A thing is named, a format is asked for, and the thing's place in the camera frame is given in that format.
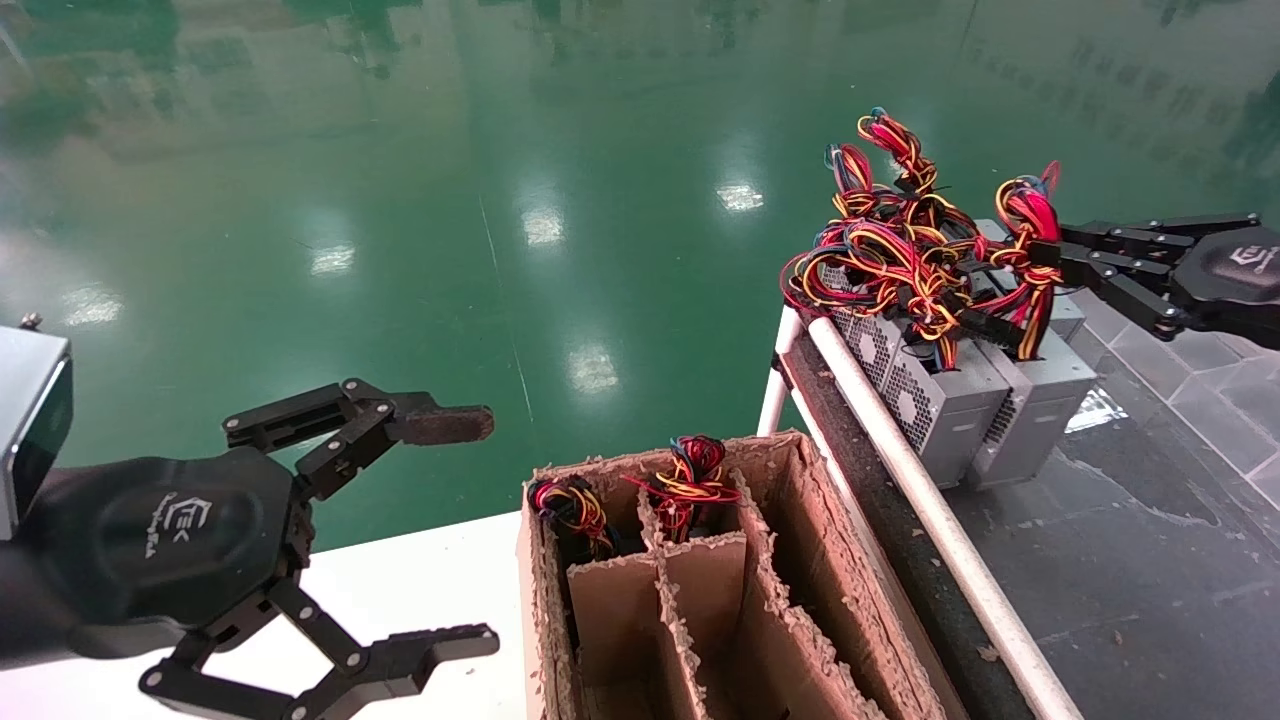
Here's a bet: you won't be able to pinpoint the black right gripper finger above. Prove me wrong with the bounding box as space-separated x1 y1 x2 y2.
1030 243 1191 341
1060 213 1261 259

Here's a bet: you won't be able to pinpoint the silver power supply coloured wires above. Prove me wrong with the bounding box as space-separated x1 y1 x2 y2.
972 160 1098 491
527 478 613 559
860 215 1013 491
622 435 746 546
975 218 1088 343
780 108 966 396

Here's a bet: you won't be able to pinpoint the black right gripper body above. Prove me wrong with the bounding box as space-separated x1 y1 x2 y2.
1170 225 1280 351

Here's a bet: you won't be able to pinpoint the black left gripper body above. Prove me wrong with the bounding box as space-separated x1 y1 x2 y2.
0 447 313 669

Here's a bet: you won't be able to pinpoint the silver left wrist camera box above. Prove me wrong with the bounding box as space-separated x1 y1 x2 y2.
0 313 73 541

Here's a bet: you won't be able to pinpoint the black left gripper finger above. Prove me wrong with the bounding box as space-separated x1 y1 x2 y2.
222 378 496 501
140 580 501 720

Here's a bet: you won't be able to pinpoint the brown divided cardboard box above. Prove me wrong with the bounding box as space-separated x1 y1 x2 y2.
518 430 976 720

